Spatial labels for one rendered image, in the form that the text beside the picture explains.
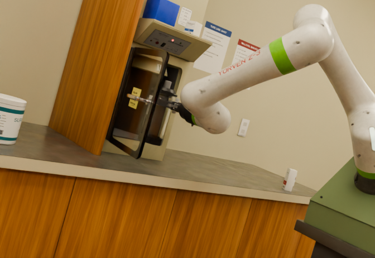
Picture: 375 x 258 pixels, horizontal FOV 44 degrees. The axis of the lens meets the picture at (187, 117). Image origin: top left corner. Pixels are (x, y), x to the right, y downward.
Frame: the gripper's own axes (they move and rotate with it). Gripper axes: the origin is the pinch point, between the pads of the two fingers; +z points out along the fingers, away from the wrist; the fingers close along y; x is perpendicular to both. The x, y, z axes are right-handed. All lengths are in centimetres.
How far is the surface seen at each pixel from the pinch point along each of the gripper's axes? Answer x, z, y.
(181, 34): -28.8, -2.4, 1.8
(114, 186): 33.5, -18.2, 23.4
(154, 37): -24.5, 1.7, 11.6
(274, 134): 3, 52, -136
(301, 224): 28, -61, -30
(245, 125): 2, 51, -104
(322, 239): 29, -71, -30
